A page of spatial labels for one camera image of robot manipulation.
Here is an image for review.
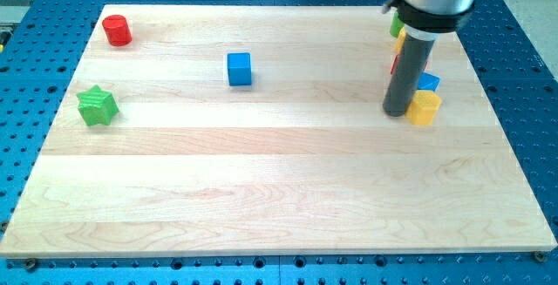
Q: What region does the red block behind rod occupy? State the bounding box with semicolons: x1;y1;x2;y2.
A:
390;54;429;75

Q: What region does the green block at rear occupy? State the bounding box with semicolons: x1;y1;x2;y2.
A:
390;11;405;37

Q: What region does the blue cube block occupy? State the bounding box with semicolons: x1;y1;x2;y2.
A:
227;52;252;86

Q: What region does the red cylinder block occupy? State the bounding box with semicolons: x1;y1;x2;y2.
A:
102;15;133;46

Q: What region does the wooden board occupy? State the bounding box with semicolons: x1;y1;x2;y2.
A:
1;4;556;258

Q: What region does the yellow block at rear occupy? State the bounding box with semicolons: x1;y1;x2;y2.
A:
395;28;406;55

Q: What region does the small blue block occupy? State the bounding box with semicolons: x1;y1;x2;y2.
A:
417;72;440;92

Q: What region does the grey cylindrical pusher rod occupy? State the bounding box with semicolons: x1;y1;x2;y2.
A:
383;25;439;117

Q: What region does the yellow hexagon block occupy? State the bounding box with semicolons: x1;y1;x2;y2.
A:
405;90;443;126

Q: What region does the green star block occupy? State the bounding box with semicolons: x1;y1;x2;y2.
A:
77;85;119;126

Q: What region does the blue perforated metal table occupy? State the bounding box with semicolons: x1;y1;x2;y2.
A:
1;0;557;284

